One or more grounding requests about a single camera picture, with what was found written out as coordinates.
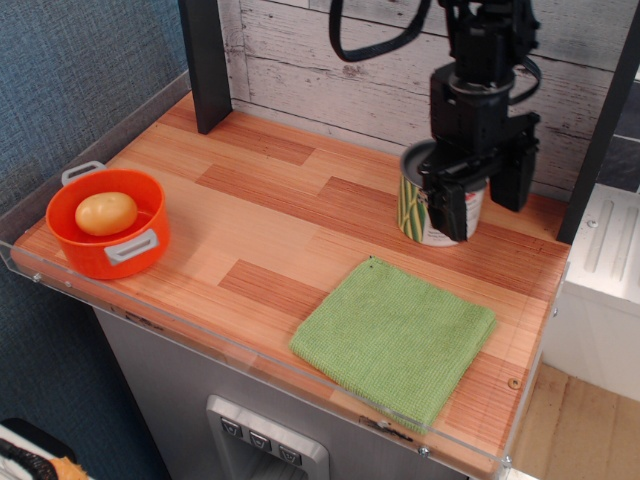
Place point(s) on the orange fuzzy object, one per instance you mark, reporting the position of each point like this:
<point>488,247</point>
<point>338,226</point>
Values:
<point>66,469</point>

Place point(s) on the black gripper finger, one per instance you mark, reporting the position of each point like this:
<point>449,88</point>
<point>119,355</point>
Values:
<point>510,186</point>
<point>447,210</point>

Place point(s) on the white black corner object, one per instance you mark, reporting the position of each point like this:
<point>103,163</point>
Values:
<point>30,438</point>

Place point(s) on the toy corn can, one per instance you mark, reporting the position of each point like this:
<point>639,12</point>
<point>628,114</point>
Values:
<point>412,205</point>

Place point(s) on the green folded cloth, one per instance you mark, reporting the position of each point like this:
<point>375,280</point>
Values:
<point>394,340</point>

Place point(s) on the black left post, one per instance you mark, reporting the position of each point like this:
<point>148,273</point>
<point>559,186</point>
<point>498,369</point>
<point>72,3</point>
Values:
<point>206,58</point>

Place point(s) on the silver dispenser panel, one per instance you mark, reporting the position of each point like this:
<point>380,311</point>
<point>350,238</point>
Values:
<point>251,446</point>

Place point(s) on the black right post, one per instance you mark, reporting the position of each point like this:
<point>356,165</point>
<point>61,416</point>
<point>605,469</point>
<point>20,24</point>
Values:
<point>605,127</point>

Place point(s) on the clear acrylic table guard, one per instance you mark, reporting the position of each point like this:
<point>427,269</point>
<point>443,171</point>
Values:
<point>266,220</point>

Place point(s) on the white toy sink unit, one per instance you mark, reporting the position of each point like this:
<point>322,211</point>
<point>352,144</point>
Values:
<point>593,332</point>

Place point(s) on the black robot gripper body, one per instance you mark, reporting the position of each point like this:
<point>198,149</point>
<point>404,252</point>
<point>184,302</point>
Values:
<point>476,120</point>

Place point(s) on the yellow toy potato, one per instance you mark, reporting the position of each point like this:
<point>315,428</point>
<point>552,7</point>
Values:
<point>106,213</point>

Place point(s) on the orange toy pot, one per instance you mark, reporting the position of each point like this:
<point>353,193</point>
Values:
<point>122,254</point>

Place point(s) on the grey toy fridge cabinet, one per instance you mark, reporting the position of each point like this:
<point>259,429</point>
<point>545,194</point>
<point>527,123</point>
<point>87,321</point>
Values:
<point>172,382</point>

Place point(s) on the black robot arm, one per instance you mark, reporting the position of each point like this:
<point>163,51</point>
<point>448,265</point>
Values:
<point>491,39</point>

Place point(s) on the black post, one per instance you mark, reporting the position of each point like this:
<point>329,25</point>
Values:
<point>206,58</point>
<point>605,127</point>

